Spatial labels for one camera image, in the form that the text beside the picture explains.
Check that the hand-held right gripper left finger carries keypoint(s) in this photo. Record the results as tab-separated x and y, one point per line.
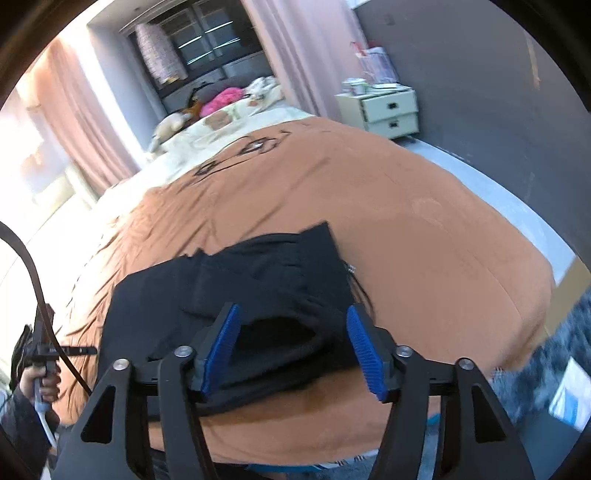
221	341

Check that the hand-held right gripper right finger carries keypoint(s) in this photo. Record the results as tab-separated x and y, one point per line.
364	350

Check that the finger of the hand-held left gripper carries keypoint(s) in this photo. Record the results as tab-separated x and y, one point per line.
78	350

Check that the black pants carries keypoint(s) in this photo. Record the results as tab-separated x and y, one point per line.
277	277

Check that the person's left forearm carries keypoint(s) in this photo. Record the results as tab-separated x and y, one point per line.
23	424

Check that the person's left hand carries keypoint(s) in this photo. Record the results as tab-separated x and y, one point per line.
30	383

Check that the orange blanket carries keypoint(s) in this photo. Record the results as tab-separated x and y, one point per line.
415	230

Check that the grey rug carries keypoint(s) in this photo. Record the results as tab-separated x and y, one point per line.
531	383

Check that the white plush toy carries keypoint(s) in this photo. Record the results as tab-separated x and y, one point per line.
171	124

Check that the pink curtain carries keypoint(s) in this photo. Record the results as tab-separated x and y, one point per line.
295	55
87	115

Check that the dark plush toy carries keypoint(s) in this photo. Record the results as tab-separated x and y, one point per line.
196	108

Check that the white nightstand with drawers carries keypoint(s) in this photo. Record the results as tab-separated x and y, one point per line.
388	110

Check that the pink plush toy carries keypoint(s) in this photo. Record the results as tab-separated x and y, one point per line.
221	99

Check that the black white spotted plush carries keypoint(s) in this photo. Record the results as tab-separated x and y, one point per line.
263	90

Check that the red white bag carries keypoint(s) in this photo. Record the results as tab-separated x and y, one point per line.
378	64

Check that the hanging floral garment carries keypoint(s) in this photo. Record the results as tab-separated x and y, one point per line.
159	50

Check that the dark window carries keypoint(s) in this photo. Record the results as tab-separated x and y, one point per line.
207	37

